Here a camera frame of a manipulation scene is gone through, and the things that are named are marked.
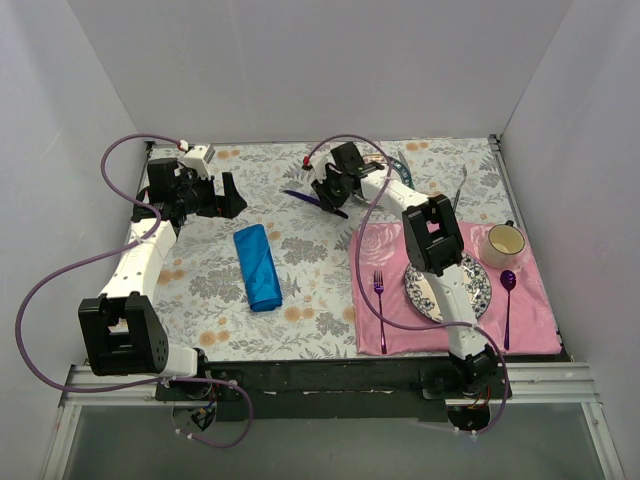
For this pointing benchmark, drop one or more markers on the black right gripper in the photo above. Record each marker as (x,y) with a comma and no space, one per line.
(329,187)

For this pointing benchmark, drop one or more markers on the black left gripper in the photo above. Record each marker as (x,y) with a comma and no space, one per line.
(218,198)

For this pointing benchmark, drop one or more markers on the purple knife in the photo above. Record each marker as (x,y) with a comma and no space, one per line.
(314,201)

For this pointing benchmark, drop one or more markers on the blue satin napkin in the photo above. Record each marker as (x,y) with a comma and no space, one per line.
(258,269)

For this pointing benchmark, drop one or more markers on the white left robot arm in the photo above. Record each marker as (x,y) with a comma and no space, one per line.
(122,332)

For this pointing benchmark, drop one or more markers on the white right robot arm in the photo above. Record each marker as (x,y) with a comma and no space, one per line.
(434,247)

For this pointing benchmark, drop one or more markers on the white plate teal rim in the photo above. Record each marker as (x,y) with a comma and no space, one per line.
(395,165)

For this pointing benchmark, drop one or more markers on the purple metallic fork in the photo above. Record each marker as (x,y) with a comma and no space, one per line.
(378,285)

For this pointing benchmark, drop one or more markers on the floral tablecloth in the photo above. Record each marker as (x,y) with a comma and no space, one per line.
(199,293)

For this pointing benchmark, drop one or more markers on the blue floral dinner plate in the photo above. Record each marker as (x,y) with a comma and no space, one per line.
(476,282)

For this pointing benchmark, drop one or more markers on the cream ceramic mug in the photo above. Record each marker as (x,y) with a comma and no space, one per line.
(502,246)

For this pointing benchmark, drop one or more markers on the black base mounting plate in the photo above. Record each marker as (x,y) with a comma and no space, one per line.
(347,389)

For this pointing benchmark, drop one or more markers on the purple metallic spoon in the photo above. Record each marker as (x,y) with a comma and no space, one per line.
(508,281)

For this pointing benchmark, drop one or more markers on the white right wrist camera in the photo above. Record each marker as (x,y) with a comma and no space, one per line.
(318,166)

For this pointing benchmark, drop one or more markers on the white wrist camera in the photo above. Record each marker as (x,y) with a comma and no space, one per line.
(318,166)
(197,157)

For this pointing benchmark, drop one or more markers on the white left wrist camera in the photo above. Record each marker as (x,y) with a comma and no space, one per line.
(197,157)

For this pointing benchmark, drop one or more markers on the teal handled knife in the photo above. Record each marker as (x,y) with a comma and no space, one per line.
(406,172)

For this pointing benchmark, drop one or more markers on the aluminium frame rail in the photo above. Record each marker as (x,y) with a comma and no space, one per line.
(531,383)

